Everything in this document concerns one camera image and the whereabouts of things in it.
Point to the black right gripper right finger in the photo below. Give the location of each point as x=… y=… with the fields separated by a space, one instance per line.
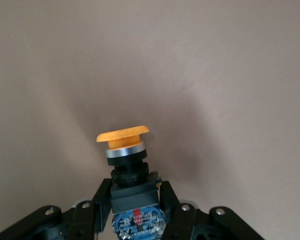
x=180 y=222

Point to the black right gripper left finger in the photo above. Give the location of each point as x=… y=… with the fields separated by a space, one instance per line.
x=90 y=220

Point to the orange push button switch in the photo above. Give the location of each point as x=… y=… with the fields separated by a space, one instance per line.
x=122 y=135

